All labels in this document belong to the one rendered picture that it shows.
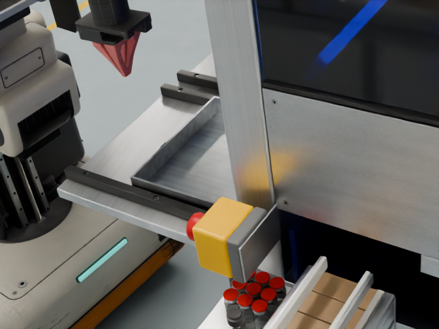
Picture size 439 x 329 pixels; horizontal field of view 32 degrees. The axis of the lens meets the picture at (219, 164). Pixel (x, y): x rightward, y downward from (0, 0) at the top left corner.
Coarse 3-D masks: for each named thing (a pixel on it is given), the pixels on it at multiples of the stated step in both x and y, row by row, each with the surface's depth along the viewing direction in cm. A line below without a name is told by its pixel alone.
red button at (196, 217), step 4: (200, 212) 101; (192, 216) 101; (196, 216) 100; (200, 216) 100; (192, 220) 100; (196, 220) 100; (188, 224) 100; (192, 224) 100; (188, 228) 100; (188, 232) 100; (192, 232) 100; (188, 236) 101; (192, 236) 100; (192, 240) 101
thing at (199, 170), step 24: (192, 120) 137; (216, 120) 141; (168, 144) 132; (192, 144) 136; (216, 144) 135; (144, 168) 128; (168, 168) 131; (192, 168) 130; (216, 168) 129; (168, 192) 122; (192, 192) 125; (216, 192) 125
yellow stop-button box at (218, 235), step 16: (224, 208) 98; (240, 208) 98; (256, 208) 97; (208, 224) 96; (224, 224) 96; (240, 224) 96; (256, 224) 95; (208, 240) 96; (224, 240) 94; (240, 240) 93; (208, 256) 98; (224, 256) 96; (224, 272) 98; (240, 272) 96
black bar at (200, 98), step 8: (160, 88) 150; (168, 88) 149; (176, 88) 148; (184, 88) 148; (168, 96) 150; (176, 96) 148; (184, 96) 147; (192, 96) 146; (200, 96) 145; (208, 96) 145; (216, 96) 144; (200, 104) 146
